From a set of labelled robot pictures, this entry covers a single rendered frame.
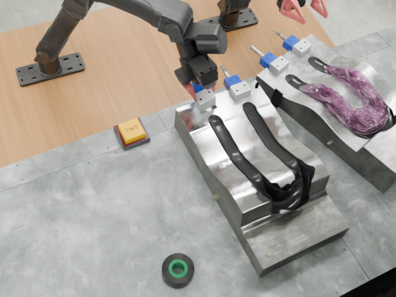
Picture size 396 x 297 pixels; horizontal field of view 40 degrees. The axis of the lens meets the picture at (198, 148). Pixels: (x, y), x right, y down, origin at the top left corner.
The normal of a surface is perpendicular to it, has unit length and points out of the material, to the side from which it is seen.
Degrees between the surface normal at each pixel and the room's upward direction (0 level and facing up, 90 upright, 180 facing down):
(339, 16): 0
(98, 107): 0
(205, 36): 92
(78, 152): 0
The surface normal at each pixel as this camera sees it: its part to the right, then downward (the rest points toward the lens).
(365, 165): -0.72, 0.57
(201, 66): -0.25, -0.69
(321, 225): 0.07, -0.52
